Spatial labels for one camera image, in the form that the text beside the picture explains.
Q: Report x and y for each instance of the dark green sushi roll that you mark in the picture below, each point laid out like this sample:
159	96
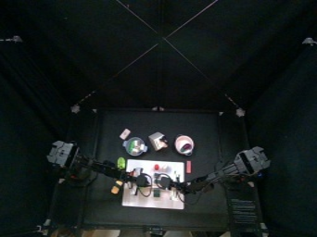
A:
157	193

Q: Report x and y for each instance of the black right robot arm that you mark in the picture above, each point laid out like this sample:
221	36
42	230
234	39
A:
230	169

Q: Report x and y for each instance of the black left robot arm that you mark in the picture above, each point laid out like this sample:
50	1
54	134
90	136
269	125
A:
99	166

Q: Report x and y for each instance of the red toy food piece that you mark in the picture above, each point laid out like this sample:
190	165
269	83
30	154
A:
157	167

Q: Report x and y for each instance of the white pink toy food piece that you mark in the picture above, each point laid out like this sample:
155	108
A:
165	168

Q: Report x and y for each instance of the green toy vegetable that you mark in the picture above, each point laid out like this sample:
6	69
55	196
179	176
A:
121	163

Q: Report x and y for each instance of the white cutting board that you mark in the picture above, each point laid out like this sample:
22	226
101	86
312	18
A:
169	202

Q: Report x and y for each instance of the orange yellow toy food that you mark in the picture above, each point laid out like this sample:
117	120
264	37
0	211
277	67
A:
117	187

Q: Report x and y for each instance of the green toy in pot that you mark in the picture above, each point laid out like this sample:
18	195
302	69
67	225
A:
133	147

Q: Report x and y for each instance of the red toy stick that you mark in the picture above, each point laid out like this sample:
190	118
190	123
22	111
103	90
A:
189	167

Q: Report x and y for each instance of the beige toy toaster box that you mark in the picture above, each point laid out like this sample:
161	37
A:
158	141

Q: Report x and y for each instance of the small white box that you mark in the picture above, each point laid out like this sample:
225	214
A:
125	134

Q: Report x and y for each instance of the pink toy bowl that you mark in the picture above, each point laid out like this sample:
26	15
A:
183	144

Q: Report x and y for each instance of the purple toy in bowl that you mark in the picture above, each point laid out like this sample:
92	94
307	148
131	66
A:
187	146

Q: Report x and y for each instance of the white printed label sticker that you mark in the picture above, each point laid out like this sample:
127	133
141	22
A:
244	210

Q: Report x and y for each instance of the grey metal frame bracket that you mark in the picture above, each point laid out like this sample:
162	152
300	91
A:
240	112
75	108
308	41

